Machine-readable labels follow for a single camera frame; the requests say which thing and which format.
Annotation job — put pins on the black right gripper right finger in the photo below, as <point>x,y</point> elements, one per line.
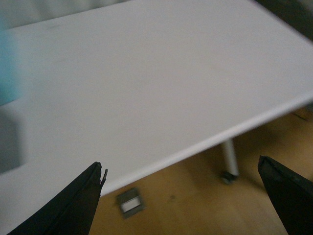
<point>291,195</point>

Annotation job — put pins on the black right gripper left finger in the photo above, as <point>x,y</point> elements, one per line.
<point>71,211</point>

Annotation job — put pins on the gray floor socket box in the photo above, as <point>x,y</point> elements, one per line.
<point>130,202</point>

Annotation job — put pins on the blue plastic box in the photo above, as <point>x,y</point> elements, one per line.
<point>10,88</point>

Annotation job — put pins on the white table leg with caster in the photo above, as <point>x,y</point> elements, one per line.
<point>231,172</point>

